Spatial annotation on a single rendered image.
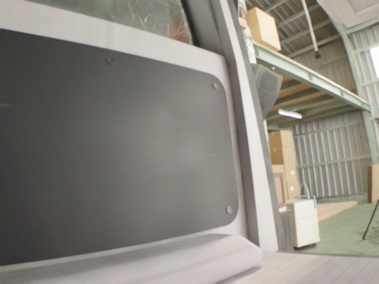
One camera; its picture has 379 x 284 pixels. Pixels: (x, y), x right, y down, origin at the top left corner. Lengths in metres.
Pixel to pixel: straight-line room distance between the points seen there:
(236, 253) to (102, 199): 0.24
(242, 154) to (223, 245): 0.27
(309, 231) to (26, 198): 3.01
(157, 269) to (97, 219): 0.13
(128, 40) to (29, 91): 0.22
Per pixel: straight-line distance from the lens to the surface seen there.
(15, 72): 0.46
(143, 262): 0.39
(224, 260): 0.46
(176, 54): 0.62
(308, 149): 10.80
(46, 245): 0.43
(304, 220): 3.16
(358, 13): 1.85
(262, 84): 1.20
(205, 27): 0.77
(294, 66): 5.38
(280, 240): 0.73
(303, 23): 10.41
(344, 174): 10.25
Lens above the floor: 0.80
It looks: 8 degrees up
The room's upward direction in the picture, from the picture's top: 6 degrees counter-clockwise
